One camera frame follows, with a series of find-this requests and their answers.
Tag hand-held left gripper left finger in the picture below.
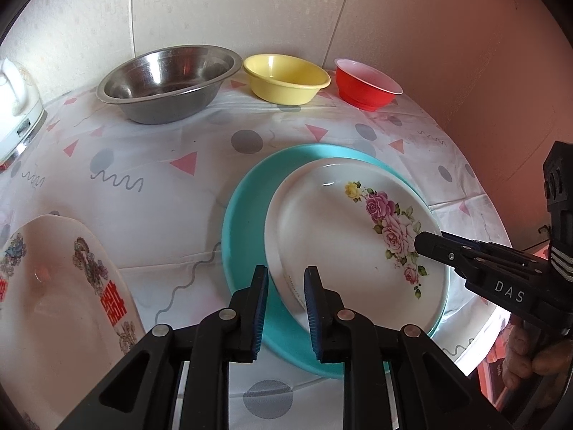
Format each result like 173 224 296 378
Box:
56 265 269 430

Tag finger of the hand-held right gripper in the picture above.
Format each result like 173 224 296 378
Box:
441 235 549 264
414 232 544 281

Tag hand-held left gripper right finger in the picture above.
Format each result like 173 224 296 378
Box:
303 266 515 430

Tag teal plastic plate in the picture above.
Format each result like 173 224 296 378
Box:
221 143 449 379

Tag white rose print plate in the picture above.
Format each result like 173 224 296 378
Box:
265 158 451 336

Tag red plastic bowl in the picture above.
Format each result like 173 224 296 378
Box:
334 58 404 111

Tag white plate with red print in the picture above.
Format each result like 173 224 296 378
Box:
0 214 145 430

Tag yellow plastic bowl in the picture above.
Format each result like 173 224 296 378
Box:
242 54 332 104

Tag stainless steel bowl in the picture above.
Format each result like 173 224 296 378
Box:
97 46 242 125

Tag person's right hand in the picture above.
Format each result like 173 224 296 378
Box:
504 322 573 390

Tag patterned plastic tablecloth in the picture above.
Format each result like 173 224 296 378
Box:
0 69 515 430

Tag white electric kettle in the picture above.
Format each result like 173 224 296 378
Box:
0 57 48 166

